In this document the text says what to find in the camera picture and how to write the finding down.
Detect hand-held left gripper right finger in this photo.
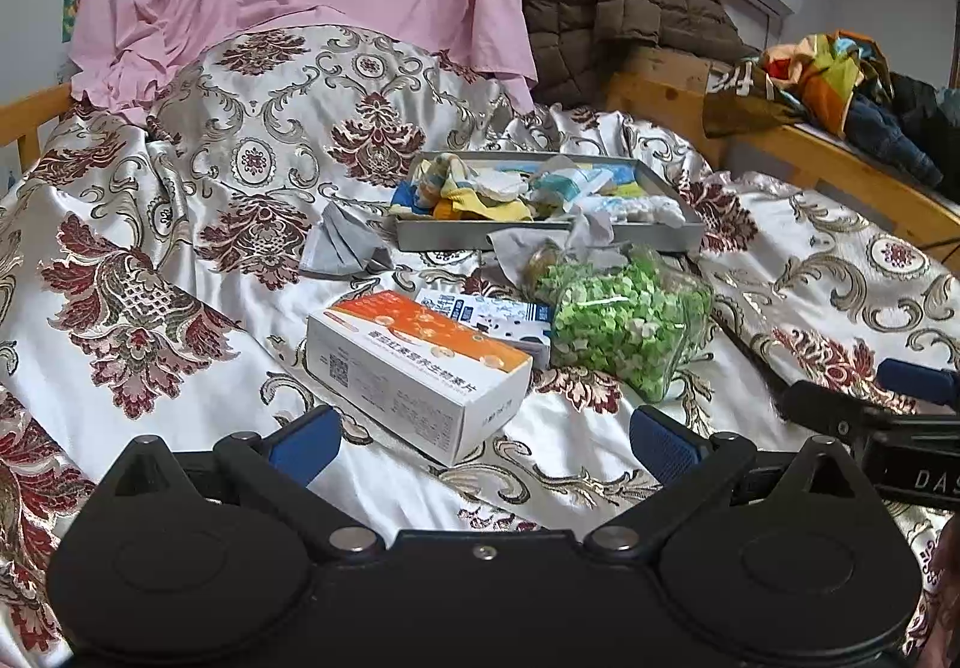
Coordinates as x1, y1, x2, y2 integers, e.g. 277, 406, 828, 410
585, 404, 880, 558

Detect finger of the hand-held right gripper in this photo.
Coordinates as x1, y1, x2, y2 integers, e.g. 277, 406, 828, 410
876, 358, 960, 412
778, 379, 960, 449

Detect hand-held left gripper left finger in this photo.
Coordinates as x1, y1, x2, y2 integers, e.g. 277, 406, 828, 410
96, 404, 381, 559

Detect grey tray with dinosaur print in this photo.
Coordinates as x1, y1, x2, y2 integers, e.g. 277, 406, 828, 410
394, 150, 706, 253

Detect dark thin stick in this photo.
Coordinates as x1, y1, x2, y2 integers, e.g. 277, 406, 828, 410
709, 311, 793, 418

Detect white and orange carton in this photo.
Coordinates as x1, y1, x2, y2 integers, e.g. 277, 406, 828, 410
306, 290, 535, 468

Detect bag of green candies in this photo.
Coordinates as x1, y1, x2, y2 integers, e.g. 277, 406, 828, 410
525, 244, 714, 403

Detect floral satin blanket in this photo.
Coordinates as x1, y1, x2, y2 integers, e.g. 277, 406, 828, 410
0, 26, 960, 668

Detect small blue and white box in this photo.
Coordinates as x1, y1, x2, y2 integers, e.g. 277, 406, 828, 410
416, 289, 557, 370

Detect blue jeans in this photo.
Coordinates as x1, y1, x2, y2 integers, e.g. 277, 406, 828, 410
846, 94, 946, 190

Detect white round pad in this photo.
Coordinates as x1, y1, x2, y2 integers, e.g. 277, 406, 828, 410
480, 173, 530, 203

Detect yellow and blue striped sock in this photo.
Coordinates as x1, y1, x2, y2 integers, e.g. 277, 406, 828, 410
394, 154, 538, 223

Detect brown printed cloth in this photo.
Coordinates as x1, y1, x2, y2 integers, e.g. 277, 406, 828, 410
703, 56, 805, 141

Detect colourful patchwork cloth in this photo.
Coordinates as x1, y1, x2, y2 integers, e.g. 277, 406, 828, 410
757, 30, 898, 138

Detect wooden bed frame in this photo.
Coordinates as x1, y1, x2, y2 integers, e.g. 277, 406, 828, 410
0, 49, 960, 245

